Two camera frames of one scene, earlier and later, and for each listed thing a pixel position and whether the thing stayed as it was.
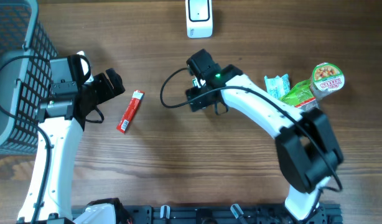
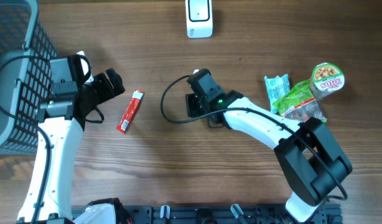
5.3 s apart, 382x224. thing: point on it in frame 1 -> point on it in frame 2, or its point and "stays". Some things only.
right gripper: (196, 99) -> (195, 111)
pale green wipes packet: (277, 86) stays
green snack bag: (301, 96) stays
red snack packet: (130, 112) stays
